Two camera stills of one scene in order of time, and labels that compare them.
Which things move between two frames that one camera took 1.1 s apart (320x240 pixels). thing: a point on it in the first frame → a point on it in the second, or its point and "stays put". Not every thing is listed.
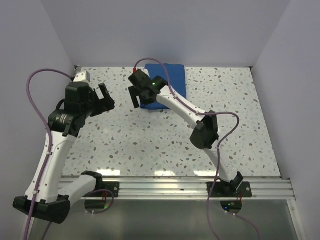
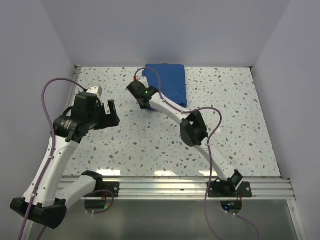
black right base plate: x=222 y=189 stays put
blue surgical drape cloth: x=177 y=76 stays put
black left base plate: x=113 y=186 stays put
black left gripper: x=104 y=104 → x=108 y=120
